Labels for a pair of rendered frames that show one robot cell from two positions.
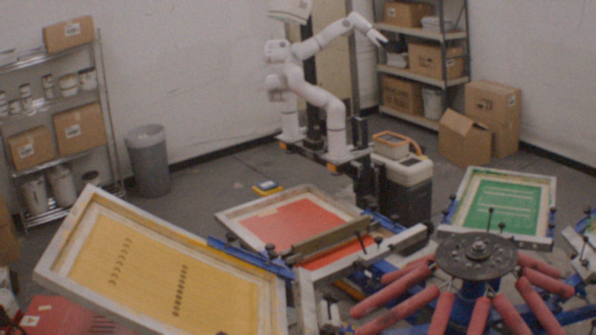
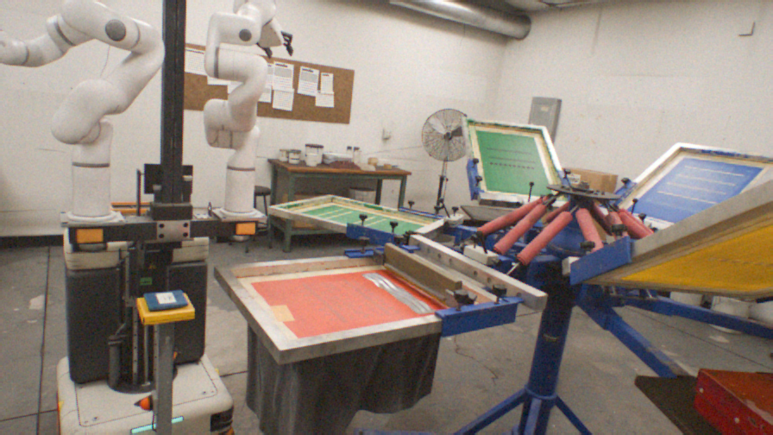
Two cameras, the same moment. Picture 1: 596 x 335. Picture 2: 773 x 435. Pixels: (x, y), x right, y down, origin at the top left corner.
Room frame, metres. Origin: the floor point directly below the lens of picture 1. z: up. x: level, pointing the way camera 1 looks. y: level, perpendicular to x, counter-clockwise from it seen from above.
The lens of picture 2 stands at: (2.33, 1.45, 1.55)
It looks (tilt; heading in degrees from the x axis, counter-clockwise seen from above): 13 degrees down; 266
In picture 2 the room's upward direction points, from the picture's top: 7 degrees clockwise
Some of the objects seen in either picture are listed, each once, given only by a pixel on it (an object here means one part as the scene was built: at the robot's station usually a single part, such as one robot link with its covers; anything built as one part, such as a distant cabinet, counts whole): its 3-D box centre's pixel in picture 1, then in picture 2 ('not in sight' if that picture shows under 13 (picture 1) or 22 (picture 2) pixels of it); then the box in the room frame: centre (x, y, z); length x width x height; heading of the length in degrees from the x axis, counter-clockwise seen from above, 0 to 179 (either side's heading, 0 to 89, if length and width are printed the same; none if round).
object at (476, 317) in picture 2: (281, 270); (476, 315); (1.93, 0.10, 0.98); 0.30 x 0.05 x 0.07; 31
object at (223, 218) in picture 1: (305, 228); (362, 291); (2.28, -0.01, 0.97); 0.79 x 0.58 x 0.04; 31
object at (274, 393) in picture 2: not in sight; (270, 375); (2.53, 0.14, 0.74); 0.45 x 0.03 x 0.43; 121
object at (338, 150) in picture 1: (339, 141); (238, 190); (2.74, -0.23, 1.21); 0.16 x 0.13 x 0.15; 123
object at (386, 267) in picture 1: (382, 269); (489, 264); (1.80, -0.30, 1.02); 0.17 x 0.06 x 0.05; 31
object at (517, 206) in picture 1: (503, 201); (387, 207); (2.17, -0.99, 1.05); 1.08 x 0.61 x 0.23; 151
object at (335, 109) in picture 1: (334, 113); (239, 145); (2.74, -0.21, 1.37); 0.13 x 0.10 x 0.16; 12
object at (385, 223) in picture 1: (383, 226); (379, 257); (2.22, -0.37, 0.98); 0.30 x 0.05 x 0.07; 31
